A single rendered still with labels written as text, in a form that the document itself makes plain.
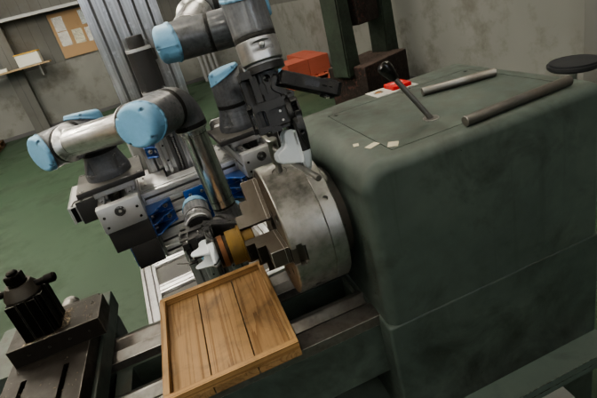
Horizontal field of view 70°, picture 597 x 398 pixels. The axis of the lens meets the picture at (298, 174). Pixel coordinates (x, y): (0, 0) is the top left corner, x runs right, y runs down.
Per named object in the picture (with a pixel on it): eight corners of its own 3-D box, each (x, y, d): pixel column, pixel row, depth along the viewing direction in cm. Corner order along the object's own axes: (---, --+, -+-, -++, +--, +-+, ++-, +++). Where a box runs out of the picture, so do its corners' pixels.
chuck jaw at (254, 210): (281, 215, 107) (264, 172, 109) (282, 212, 102) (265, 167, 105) (239, 232, 105) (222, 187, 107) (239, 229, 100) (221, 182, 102)
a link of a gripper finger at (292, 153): (284, 184, 79) (268, 135, 77) (314, 172, 80) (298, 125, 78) (288, 186, 76) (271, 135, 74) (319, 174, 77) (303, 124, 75)
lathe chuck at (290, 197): (298, 227, 127) (276, 136, 109) (345, 305, 101) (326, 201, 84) (269, 239, 125) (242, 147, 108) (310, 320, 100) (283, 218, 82)
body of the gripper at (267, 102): (256, 139, 80) (234, 76, 79) (298, 124, 82) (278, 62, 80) (262, 139, 73) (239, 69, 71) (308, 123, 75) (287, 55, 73)
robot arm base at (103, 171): (88, 174, 156) (75, 149, 152) (130, 160, 160) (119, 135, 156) (86, 187, 142) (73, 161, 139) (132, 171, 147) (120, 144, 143)
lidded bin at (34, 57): (44, 60, 923) (38, 49, 913) (43, 61, 890) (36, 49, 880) (21, 67, 910) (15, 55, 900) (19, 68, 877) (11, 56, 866)
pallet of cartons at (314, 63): (336, 75, 746) (331, 51, 730) (294, 91, 723) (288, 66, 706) (307, 71, 849) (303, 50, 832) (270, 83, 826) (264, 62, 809)
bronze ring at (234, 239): (245, 214, 105) (209, 227, 103) (253, 231, 97) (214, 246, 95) (256, 244, 109) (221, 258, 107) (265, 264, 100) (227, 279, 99)
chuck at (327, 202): (309, 223, 128) (289, 131, 110) (358, 298, 102) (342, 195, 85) (298, 227, 127) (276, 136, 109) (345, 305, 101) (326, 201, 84)
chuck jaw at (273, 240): (287, 221, 101) (303, 242, 90) (293, 240, 102) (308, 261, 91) (242, 239, 98) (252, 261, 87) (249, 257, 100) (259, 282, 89)
